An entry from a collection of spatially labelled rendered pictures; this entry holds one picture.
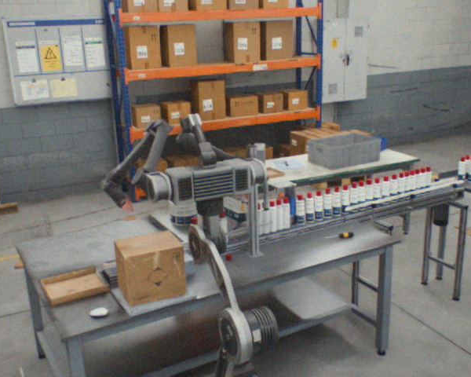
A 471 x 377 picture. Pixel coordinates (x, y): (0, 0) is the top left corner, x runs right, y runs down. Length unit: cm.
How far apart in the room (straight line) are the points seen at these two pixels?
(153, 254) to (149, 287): 17
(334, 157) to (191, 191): 281
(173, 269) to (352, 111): 685
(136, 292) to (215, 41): 565
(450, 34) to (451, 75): 69
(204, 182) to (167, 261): 47
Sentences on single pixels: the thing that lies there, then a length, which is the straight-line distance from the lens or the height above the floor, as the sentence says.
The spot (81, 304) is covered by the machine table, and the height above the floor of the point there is 83.
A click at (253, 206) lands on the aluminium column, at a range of 328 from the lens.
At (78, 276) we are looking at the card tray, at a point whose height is 84.
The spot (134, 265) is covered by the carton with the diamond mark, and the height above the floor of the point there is 107.
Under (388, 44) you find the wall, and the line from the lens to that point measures 966.
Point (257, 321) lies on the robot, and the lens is 249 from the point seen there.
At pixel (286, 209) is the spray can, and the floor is 102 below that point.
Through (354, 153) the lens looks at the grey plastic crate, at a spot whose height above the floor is 93.
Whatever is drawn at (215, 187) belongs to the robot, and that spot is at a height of 143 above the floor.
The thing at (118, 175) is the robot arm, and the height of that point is 138.
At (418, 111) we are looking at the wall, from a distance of 1024.
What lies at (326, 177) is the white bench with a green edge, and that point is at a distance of 517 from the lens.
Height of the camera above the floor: 222
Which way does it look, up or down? 17 degrees down
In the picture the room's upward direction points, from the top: 2 degrees counter-clockwise
